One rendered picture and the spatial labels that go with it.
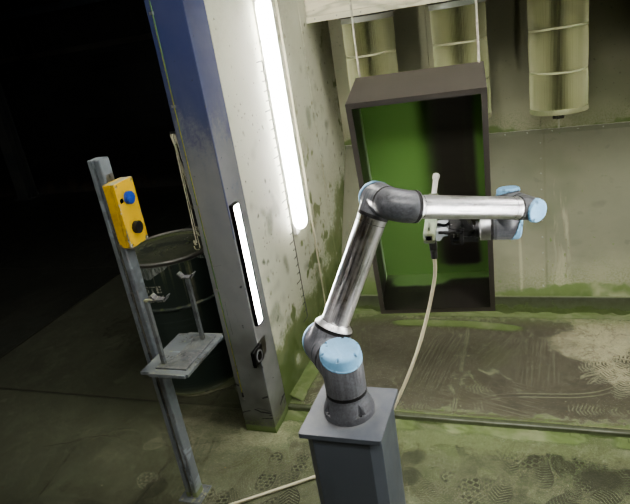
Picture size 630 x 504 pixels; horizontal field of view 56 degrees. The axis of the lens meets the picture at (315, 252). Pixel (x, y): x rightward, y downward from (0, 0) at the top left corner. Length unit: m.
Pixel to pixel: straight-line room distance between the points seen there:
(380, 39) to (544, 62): 0.98
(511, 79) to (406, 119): 1.30
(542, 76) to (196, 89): 2.07
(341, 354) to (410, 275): 1.50
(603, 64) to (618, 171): 0.66
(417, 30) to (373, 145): 1.30
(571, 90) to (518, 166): 0.65
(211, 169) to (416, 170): 1.09
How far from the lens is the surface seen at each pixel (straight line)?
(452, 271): 3.51
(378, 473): 2.27
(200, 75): 2.65
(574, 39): 3.81
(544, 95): 3.84
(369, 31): 3.93
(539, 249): 4.06
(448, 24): 3.81
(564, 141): 4.25
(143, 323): 2.58
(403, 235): 3.38
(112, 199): 2.36
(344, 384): 2.13
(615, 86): 4.25
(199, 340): 2.64
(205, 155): 2.71
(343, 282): 2.20
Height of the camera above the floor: 2.00
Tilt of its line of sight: 21 degrees down
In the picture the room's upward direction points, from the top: 9 degrees counter-clockwise
